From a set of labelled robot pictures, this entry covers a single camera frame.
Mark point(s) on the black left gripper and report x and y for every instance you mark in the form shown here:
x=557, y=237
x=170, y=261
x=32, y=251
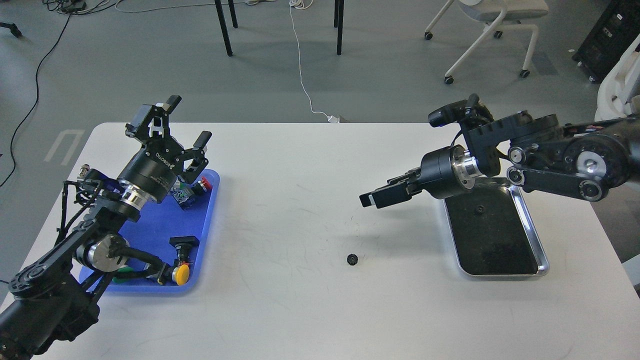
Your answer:
x=161, y=159

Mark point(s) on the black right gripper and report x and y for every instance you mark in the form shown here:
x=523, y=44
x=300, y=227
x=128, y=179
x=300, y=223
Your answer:
x=442, y=174

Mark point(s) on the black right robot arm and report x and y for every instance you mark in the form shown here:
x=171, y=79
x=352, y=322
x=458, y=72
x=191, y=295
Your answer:
x=574, y=161

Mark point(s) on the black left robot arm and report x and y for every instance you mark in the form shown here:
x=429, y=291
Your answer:
x=56, y=297

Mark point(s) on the blue plastic tray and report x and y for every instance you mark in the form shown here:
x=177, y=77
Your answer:
x=159, y=222

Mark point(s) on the silver metal tray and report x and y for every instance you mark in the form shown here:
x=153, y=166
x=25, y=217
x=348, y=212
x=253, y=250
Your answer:
x=500, y=244

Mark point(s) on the black square push button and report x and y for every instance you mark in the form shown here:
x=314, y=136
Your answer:
x=183, y=245

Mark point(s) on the black table leg left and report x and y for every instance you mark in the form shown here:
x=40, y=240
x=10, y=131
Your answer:
x=223, y=25

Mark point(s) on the black table leg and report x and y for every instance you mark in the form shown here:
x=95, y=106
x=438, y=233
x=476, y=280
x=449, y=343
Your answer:
x=223, y=25
x=338, y=23

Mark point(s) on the white office chair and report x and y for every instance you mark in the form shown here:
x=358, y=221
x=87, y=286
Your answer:
x=498, y=16

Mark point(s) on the black table leg right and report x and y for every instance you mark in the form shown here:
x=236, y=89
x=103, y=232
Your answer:
x=338, y=23

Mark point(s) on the white chair at right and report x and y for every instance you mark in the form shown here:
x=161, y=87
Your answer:
x=619, y=92

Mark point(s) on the black equipment case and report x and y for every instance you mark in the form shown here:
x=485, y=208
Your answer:
x=611, y=36

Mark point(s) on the red push button switch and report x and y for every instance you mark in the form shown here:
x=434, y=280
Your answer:
x=191, y=195

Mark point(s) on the yellow push button switch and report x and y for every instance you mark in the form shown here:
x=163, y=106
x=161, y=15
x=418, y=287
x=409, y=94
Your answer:
x=168, y=274

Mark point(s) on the green push button switch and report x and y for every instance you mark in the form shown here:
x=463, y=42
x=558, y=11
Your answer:
x=122, y=275

